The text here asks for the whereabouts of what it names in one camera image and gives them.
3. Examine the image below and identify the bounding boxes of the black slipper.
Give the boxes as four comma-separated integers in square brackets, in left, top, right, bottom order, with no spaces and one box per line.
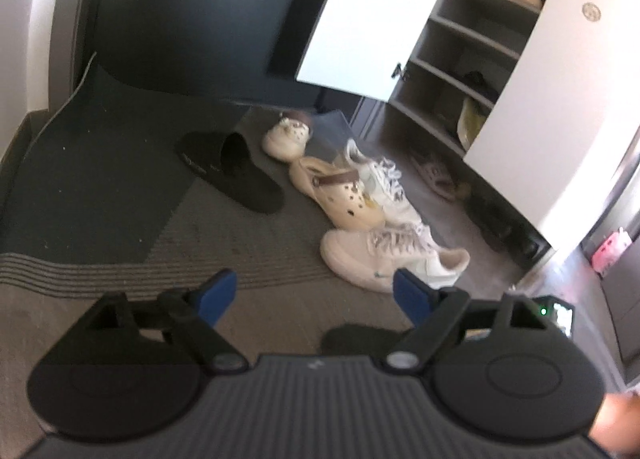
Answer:
[175,131,285,214]
[320,323,407,356]

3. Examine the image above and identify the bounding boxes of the yellow-green shoe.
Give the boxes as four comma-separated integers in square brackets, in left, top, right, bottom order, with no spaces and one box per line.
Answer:
[457,98,494,150]

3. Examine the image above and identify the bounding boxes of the person's right forearm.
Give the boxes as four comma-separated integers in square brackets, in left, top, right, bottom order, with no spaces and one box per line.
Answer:
[587,391,640,458]

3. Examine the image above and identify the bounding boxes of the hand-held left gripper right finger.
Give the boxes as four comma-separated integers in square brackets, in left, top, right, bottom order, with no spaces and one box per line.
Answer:
[384,268,577,372]

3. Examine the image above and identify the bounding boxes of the grey patchwork door mat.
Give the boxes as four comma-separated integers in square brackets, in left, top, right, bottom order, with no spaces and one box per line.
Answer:
[0,53,426,301]

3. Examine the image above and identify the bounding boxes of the dark shoes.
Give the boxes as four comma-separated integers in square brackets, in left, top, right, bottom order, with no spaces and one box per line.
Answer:
[465,184,542,261]

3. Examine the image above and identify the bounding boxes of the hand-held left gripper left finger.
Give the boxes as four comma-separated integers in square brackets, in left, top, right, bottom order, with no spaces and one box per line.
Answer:
[47,268,251,374]

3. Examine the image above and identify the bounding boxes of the white cabinet door round sticker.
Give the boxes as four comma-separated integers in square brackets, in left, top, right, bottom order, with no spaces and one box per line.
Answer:
[462,0,640,251]

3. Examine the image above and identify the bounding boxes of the black shoes on shelf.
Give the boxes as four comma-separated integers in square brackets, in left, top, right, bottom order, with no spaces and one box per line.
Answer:
[462,70,501,98]

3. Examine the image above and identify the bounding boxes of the dark entrance door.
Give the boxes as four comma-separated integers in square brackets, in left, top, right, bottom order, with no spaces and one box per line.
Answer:
[95,0,362,113]

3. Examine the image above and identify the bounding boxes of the white lace-up sneaker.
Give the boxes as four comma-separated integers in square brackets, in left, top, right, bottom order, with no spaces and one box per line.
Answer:
[345,139,424,226]
[320,222,471,294]

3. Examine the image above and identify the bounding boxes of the beige sandal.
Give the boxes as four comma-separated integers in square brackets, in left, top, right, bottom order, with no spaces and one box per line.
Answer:
[410,151,459,200]

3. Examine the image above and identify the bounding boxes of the grey shoe cabinet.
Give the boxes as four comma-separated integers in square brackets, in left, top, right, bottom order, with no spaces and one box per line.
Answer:
[385,0,566,271]

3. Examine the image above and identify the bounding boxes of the pink soft item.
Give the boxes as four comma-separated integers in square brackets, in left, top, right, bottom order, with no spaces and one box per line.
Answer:
[592,226,634,273]

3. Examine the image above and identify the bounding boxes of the cream clog with charms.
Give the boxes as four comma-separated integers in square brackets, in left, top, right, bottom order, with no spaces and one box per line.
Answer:
[289,156,387,231]
[262,111,315,160]

